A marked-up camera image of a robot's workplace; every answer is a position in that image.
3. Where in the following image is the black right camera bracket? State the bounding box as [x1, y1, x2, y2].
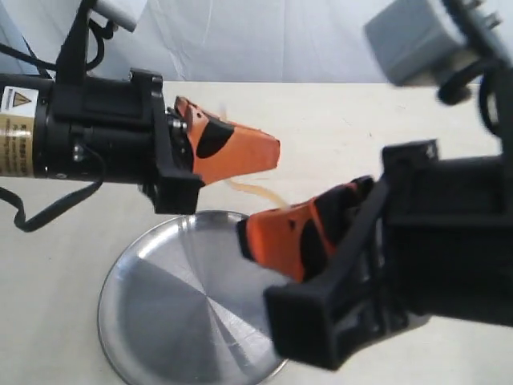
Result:
[437, 1, 512, 157]

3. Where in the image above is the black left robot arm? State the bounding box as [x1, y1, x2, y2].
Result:
[1, 70, 281, 214]

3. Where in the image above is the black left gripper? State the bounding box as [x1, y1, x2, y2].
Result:
[34, 70, 281, 213]

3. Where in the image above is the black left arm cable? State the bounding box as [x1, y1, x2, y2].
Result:
[0, 42, 106, 233]

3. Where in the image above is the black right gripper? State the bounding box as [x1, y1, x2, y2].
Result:
[378, 140, 509, 333]

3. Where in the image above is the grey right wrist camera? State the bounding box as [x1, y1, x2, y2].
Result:
[364, 1, 478, 87]

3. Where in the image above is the white backdrop cloth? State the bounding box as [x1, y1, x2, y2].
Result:
[0, 0, 513, 85]

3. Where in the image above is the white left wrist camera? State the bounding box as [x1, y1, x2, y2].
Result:
[93, 0, 147, 32]

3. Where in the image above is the black left camera bracket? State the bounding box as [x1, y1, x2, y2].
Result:
[55, 0, 117, 86]

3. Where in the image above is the black camera bracket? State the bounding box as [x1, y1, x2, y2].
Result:
[55, 0, 117, 86]
[437, 1, 512, 157]

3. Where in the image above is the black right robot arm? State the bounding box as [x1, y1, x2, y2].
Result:
[237, 140, 512, 371]

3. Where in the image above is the round stainless steel plate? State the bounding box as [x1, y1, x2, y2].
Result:
[97, 210, 286, 384]

